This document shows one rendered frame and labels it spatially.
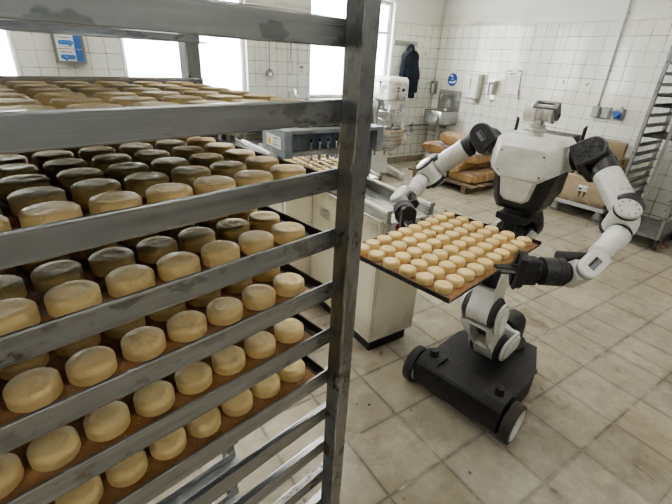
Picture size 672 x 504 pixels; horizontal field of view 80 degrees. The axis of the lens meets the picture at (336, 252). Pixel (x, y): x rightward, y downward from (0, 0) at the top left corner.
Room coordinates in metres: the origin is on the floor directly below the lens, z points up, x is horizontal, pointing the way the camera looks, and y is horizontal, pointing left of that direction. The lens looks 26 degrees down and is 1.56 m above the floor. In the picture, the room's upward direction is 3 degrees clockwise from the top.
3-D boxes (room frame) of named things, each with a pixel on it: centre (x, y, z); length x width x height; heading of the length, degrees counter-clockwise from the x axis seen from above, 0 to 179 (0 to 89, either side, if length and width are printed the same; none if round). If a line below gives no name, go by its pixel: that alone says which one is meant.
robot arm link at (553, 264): (1.11, -0.62, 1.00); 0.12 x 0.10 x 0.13; 90
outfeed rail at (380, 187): (2.85, 0.06, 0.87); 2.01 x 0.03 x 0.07; 34
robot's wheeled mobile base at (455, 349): (1.70, -0.83, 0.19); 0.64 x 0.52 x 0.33; 136
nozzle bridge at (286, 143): (2.68, 0.12, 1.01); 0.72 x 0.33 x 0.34; 124
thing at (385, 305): (2.26, -0.16, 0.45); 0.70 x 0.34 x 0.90; 34
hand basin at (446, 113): (6.83, -1.62, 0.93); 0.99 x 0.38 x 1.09; 35
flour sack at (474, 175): (5.69, -1.91, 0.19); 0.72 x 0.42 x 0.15; 129
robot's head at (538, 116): (1.63, -0.75, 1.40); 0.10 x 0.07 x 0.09; 45
